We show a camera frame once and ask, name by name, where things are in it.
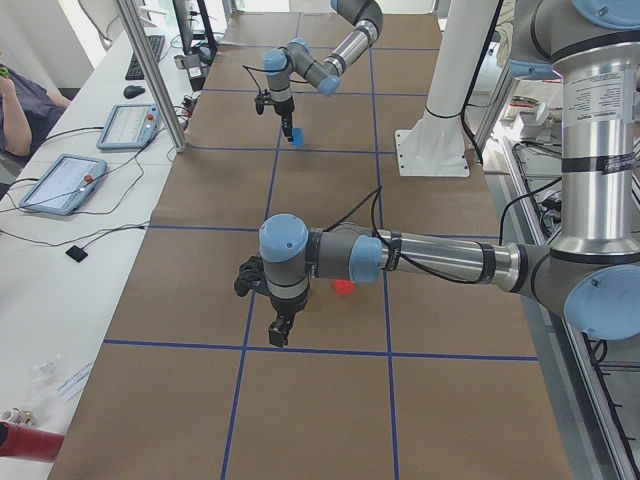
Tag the red wooden cube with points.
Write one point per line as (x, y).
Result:
(343, 287)

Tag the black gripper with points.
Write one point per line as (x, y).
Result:
(285, 108)
(287, 307)

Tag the black computer mouse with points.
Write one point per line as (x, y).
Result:
(133, 91)

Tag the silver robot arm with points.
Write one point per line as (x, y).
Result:
(589, 274)
(324, 75)

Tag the red fire extinguisher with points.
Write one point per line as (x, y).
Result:
(28, 443)

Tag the blue teach pendant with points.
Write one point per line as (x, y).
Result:
(65, 185)
(129, 126)

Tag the aluminium frame post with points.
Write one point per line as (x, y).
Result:
(131, 23)

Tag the blue wooden cube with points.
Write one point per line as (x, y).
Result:
(297, 137)

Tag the white camera mast pedestal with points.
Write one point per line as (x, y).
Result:
(435, 146)

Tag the near blue teach pendant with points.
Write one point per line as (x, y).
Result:
(65, 185)

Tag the far blue teach pendant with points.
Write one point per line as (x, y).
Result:
(129, 126)

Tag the small black square pad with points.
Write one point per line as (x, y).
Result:
(76, 253)

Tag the seated person purple shirt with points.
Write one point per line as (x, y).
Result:
(28, 113)

